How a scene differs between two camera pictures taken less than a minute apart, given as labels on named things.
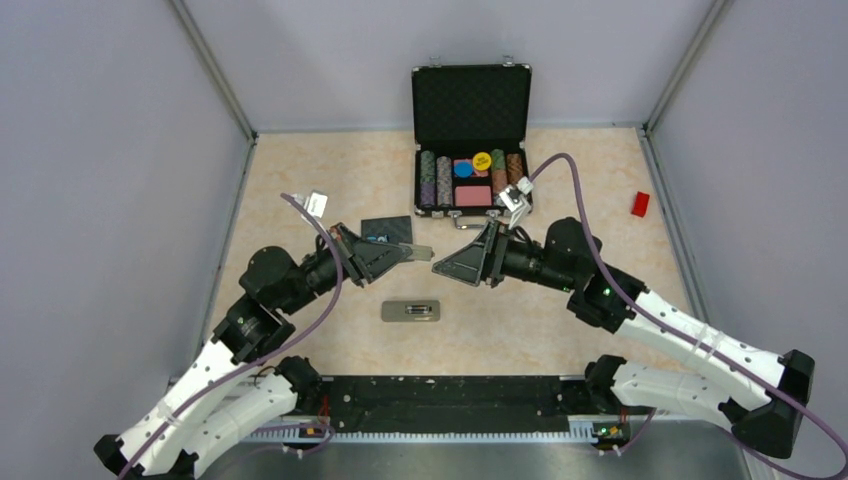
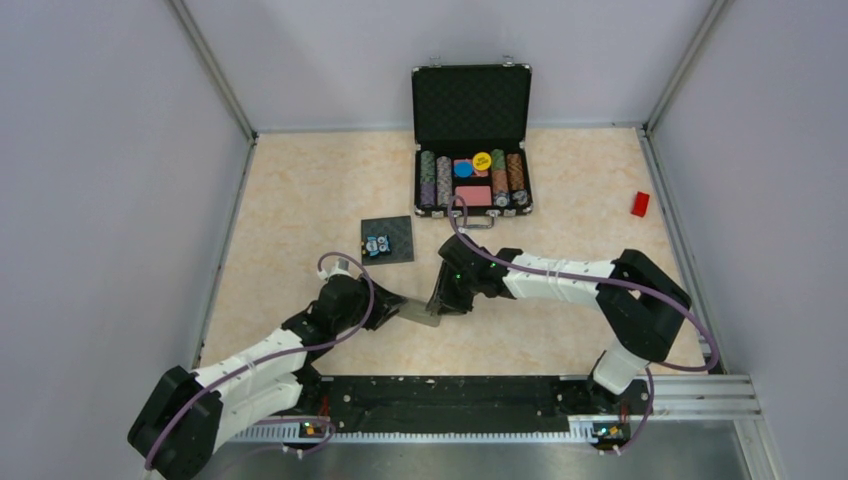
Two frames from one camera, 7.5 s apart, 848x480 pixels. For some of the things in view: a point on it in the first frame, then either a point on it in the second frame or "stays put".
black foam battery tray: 396,229 stays put
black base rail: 456,406 stays put
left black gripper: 366,260 -> 384,305
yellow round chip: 481,160 stays put
